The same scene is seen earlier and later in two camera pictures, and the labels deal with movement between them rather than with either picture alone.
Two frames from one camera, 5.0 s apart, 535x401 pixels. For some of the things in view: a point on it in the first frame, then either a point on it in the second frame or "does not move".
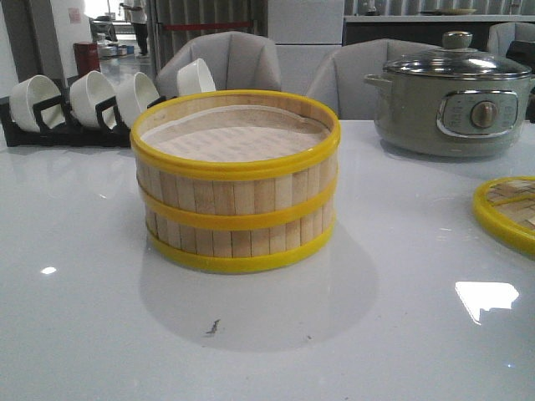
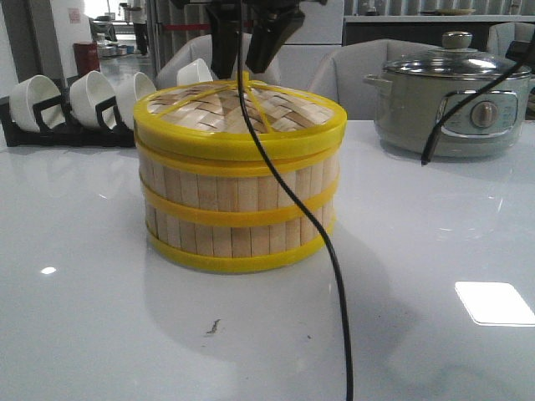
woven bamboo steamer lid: x=505 y=209 → x=204 y=120
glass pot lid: x=457 y=59 does not move
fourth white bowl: x=194 y=78 does not move
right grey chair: x=339 y=78 does not move
